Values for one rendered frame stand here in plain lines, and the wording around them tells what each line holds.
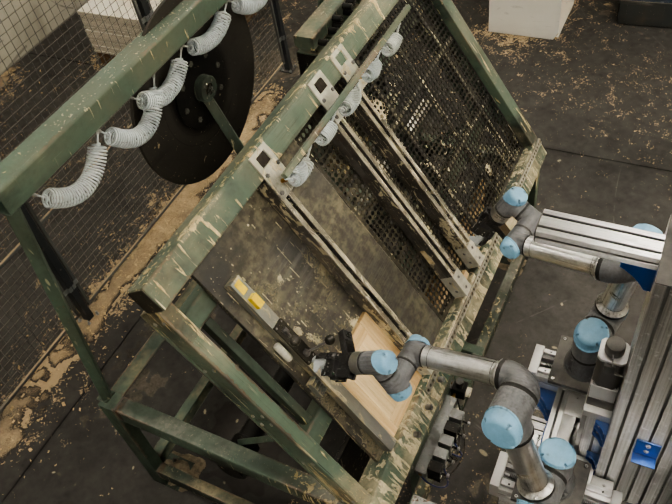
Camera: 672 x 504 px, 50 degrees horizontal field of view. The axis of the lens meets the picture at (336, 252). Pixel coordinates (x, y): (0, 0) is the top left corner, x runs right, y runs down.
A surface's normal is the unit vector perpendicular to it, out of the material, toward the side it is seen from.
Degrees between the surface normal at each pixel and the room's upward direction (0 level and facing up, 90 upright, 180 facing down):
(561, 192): 0
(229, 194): 57
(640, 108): 0
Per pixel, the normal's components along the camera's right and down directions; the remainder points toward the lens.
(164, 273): 0.68, -0.15
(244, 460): -0.13, -0.66
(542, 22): -0.42, 0.71
